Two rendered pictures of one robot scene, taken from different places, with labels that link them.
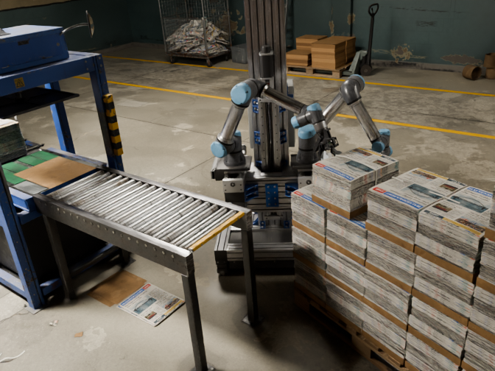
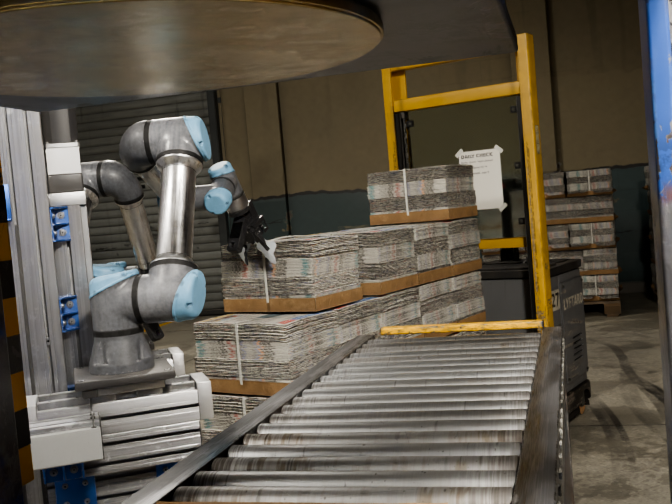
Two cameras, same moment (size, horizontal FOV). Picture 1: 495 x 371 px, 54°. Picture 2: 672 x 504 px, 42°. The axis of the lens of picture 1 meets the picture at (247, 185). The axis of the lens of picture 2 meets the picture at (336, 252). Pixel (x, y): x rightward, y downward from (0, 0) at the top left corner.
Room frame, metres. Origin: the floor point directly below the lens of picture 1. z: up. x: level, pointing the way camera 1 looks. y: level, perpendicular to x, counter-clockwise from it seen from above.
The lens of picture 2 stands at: (3.39, 2.17, 1.16)
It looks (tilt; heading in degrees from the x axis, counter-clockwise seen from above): 3 degrees down; 247
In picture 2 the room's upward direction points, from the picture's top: 5 degrees counter-clockwise
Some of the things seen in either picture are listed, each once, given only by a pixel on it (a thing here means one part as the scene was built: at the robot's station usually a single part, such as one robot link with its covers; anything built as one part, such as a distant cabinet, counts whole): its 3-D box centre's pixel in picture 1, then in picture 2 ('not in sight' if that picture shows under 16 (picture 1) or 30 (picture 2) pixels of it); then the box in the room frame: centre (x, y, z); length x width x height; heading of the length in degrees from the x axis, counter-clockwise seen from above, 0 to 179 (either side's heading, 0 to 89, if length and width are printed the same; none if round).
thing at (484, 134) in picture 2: not in sight; (464, 170); (1.19, -1.38, 1.28); 0.57 x 0.01 x 0.65; 124
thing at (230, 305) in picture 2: not in sight; (267, 299); (2.45, -0.68, 0.86); 0.29 x 0.16 x 0.04; 34
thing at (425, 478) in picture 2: (82, 187); (349, 489); (2.95, 1.10, 0.77); 0.47 x 0.05 x 0.05; 142
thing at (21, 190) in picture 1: (41, 175); not in sight; (3.25, 1.48, 0.75); 0.70 x 0.65 x 0.10; 52
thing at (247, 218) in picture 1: (166, 193); (293, 418); (2.82, 0.53, 0.74); 1.34 x 0.05 x 0.12; 52
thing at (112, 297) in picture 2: (232, 139); (118, 299); (3.07, 0.08, 0.98); 0.13 x 0.12 x 0.14; 150
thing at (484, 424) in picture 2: (107, 196); (387, 436); (2.78, 0.89, 0.77); 0.47 x 0.05 x 0.05; 142
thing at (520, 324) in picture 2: (218, 230); (460, 327); (2.20, 0.17, 0.81); 0.43 x 0.03 x 0.02; 142
